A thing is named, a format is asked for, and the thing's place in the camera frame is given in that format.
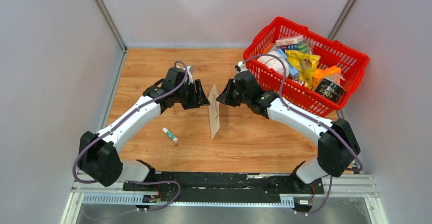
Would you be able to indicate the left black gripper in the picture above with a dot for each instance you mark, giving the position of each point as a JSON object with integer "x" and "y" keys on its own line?
{"x": 196, "y": 101}

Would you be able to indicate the green blue packet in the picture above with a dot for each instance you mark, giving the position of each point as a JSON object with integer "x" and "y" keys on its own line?
{"x": 303, "y": 47}

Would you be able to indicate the aluminium frame rail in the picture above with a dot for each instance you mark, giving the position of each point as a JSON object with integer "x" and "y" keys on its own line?
{"x": 355, "y": 186}

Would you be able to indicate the yellow snack bag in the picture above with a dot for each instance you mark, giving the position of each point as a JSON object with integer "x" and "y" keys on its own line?
{"x": 305, "y": 63}

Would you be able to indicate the blue flat package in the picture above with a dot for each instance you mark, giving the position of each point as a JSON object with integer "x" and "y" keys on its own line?
{"x": 293, "y": 72}

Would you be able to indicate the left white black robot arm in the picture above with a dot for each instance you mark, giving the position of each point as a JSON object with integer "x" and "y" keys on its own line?
{"x": 98, "y": 160}

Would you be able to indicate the orange package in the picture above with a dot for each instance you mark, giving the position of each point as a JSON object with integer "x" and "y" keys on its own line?
{"x": 333, "y": 74}

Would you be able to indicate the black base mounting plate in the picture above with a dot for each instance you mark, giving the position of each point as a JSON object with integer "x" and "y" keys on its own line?
{"x": 224, "y": 188}

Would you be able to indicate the red plastic shopping basket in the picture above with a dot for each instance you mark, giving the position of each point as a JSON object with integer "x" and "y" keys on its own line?
{"x": 333, "y": 53}

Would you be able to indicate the green white glue stick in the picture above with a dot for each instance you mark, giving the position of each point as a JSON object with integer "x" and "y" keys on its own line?
{"x": 170, "y": 134}

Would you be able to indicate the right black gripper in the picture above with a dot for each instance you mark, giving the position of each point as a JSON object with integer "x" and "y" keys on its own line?
{"x": 225, "y": 96}

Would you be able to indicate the white red box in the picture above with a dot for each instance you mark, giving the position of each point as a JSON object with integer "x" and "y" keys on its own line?
{"x": 290, "y": 40}

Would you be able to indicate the cream paper envelope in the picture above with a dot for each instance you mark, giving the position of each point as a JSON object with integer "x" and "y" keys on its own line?
{"x": 214, "y": 113}

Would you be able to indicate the white round pouch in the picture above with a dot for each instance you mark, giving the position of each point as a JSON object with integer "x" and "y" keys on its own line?
{"x": 273, "y": 63}

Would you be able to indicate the black round can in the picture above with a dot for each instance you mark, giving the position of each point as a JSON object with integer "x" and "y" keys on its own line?
{"x": 330, "y": 90}

